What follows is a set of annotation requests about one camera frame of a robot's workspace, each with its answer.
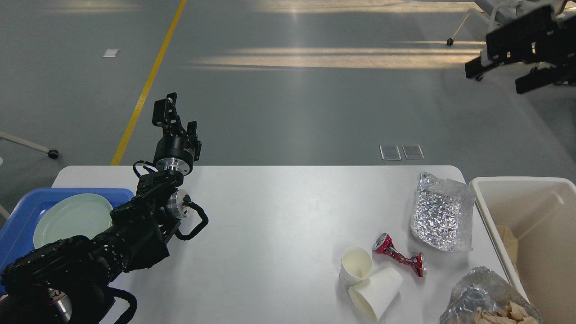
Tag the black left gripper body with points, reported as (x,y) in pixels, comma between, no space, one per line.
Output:
(177,153)

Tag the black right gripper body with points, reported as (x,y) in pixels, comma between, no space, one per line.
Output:
(557,47)

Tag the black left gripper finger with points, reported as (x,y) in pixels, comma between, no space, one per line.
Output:
(166,117)
(191,134)

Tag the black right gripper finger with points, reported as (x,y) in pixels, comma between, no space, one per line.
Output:
(536,79)
(521,40)

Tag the pale green plate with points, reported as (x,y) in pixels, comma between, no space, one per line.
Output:
(83,214)

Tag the clear plastic wrap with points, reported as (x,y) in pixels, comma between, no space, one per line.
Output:
(442,213)

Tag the foil bag with brown paper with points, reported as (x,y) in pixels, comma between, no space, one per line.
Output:
(483,292)

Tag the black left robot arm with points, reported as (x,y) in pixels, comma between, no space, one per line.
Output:
(68,280)

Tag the white rolling chair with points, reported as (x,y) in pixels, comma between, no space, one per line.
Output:
(495,13)

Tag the white caster leg left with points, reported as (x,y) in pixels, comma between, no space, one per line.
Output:
(52,153)

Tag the white plastic bin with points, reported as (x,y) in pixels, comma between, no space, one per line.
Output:
(541,212)

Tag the clear floor plate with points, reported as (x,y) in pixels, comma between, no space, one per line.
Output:
(413,152)
(390,153)

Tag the blue plastic tray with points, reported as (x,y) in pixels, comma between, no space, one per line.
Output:
(17,233)

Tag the upright white paper cup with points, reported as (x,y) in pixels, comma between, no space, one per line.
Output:
(356,265)

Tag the red crushed wrapper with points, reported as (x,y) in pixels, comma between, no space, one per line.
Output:
(384,246)

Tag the lying white paper cup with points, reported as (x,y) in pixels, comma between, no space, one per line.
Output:
(374,295)

